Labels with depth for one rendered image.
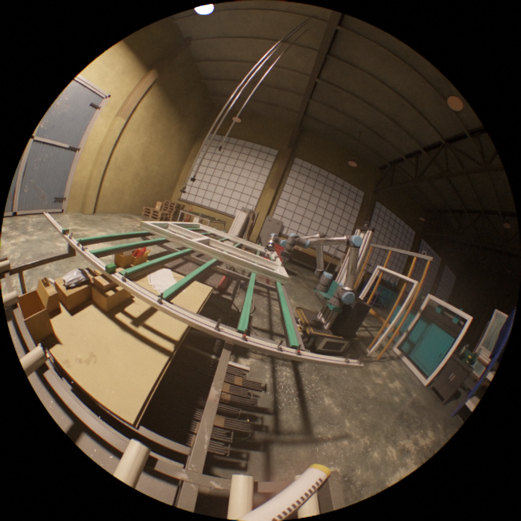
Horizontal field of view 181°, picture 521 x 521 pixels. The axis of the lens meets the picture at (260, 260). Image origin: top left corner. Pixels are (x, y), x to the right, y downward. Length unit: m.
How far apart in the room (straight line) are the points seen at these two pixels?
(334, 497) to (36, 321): 0.97
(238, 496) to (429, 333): 4.10
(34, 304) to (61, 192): 5.69
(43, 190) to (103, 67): 4.00
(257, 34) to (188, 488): 8.76
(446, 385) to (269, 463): 3.14
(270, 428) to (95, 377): 1.16
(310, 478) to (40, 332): 0.90
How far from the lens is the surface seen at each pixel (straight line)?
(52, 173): 6.34
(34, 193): 6.26
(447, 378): 3.77
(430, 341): 4.19
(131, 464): 0.40
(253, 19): 8.14
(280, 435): 1.44
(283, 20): 7.79
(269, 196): 9.21
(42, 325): 0.84
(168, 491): 0.61
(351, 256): 1.79
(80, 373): 0.73
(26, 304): 0.96
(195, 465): 0.43
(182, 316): 0.60
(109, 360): 0.74
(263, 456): 1.34
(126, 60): 7.76
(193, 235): 1.87
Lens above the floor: 1.23
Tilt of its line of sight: 11 degrees down
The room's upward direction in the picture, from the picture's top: 21 degrees clockwise
